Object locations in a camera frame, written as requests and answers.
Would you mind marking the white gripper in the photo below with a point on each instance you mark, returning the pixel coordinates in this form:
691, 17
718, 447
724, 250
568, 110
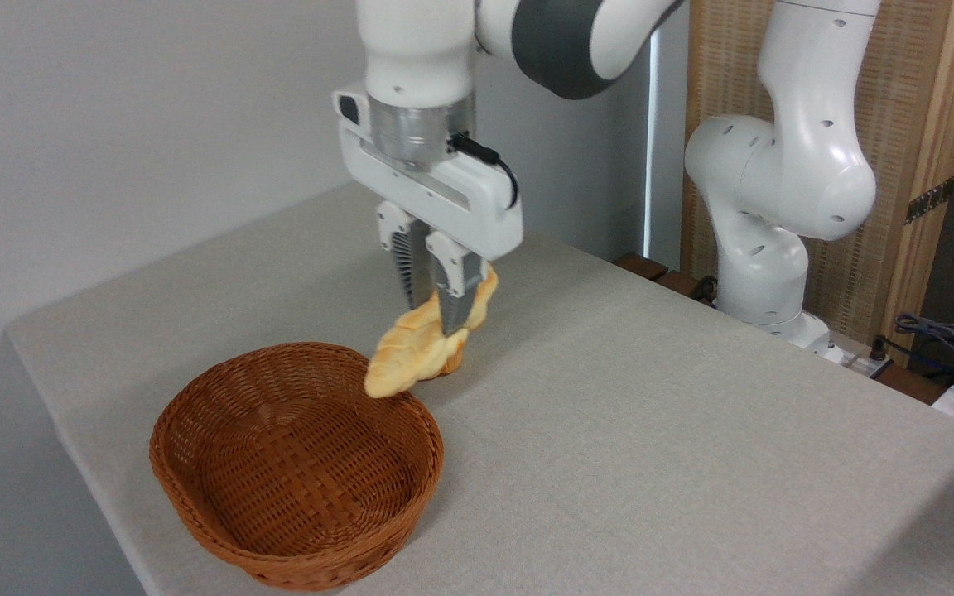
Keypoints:
477, 211

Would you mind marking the long braided bread loaf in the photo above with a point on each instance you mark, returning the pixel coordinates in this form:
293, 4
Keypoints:
407, 352

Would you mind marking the black plug at robot base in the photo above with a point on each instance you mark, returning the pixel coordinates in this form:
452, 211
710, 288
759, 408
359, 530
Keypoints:
879, 348

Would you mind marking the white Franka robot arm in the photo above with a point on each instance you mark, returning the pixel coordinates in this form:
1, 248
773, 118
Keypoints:
792, 165

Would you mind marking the round orange bread roll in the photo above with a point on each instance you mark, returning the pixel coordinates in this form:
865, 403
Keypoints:
455, 360

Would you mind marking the dark brown wooden bench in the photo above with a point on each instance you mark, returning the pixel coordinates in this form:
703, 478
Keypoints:
651, 269

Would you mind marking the brown wicker basket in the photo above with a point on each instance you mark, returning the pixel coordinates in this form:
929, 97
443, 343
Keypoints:
295, 497

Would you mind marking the wooden woven folding screen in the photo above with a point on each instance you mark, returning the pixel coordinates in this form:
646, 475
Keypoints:
899, 99

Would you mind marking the dark metal screen hinge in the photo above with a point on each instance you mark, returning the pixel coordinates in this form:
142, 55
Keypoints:
931, 199

